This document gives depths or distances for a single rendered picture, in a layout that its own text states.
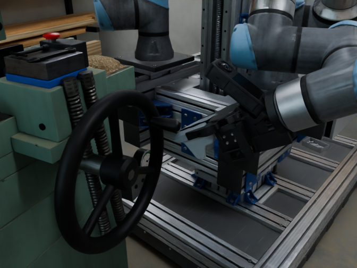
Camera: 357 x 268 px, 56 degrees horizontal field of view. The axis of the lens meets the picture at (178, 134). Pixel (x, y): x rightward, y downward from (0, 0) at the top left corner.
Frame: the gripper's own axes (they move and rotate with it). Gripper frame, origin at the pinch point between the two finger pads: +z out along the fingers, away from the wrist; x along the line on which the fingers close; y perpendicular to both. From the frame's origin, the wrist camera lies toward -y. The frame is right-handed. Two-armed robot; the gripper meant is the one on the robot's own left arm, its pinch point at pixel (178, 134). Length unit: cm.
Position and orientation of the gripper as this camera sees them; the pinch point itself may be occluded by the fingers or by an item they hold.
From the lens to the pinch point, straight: 63.4
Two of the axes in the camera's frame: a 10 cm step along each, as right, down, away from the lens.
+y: 4.6, 8.7, 1.8
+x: 4.6, -4.1, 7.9
